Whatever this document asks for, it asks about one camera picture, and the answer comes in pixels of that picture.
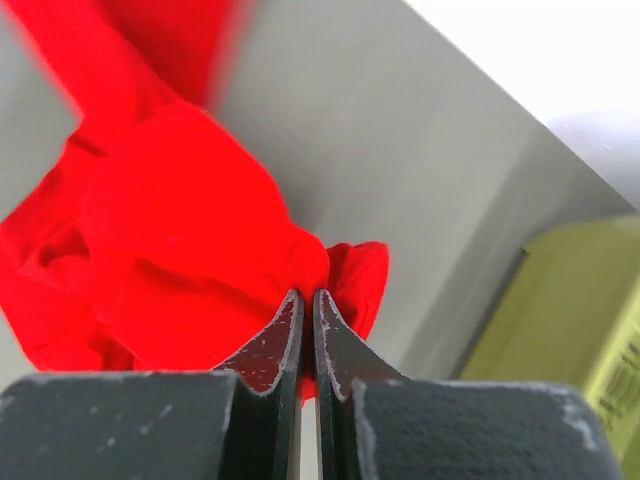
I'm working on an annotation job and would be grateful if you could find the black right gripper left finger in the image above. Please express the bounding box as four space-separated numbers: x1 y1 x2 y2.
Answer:
216 290 305 479

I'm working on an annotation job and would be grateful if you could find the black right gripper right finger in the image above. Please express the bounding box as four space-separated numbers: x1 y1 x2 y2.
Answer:
312 289 415 479

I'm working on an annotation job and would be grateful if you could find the red t shirt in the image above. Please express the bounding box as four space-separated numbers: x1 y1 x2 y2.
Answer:
1 1 390 372

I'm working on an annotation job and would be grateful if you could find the green plastic laundry basket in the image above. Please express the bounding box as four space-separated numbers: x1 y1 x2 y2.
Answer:
460 214 639 463

